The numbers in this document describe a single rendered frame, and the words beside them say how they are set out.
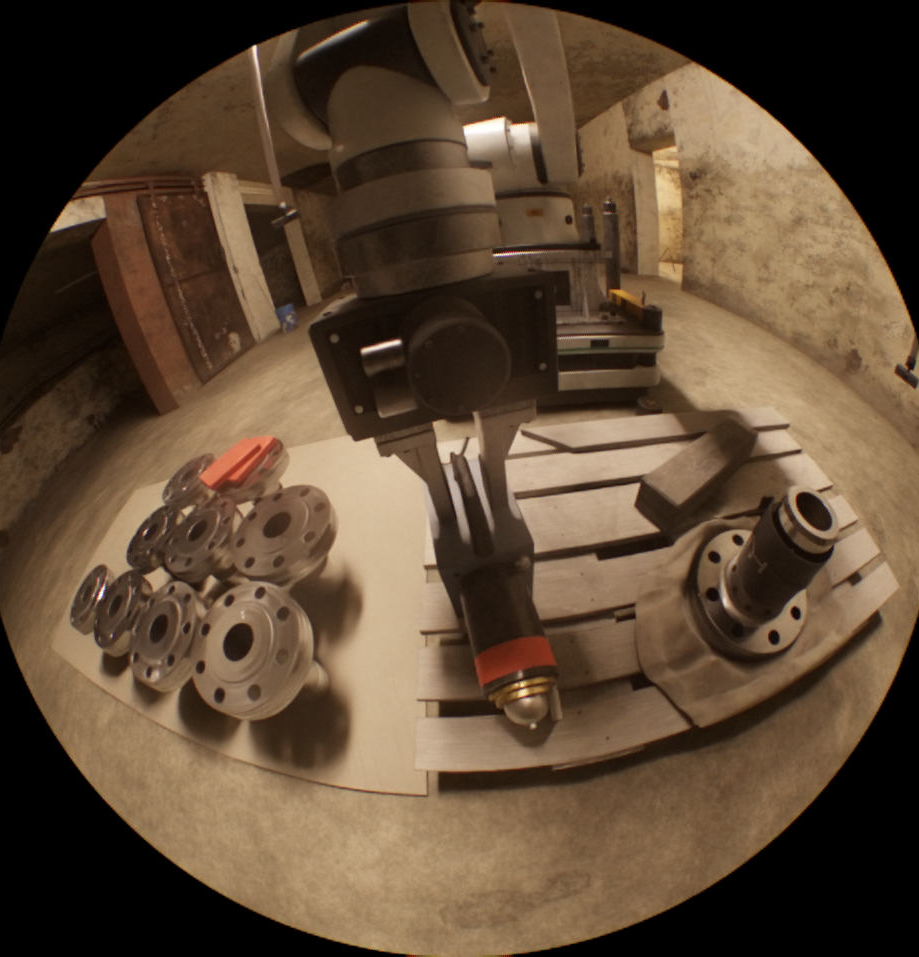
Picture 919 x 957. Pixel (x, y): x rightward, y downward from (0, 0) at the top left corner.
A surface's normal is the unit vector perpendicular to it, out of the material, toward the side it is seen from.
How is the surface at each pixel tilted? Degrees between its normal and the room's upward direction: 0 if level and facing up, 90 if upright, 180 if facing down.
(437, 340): 90
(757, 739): 0
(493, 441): 90
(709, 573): 0
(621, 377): 90
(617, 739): 0
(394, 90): 90
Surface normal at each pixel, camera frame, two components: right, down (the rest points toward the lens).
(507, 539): -0.16, -0.74
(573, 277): -0.05, 0.67
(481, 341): 0.18, 0.63
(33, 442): 0.99, -0.13
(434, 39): -0.20, 0.90
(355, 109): -0.35, 0.66
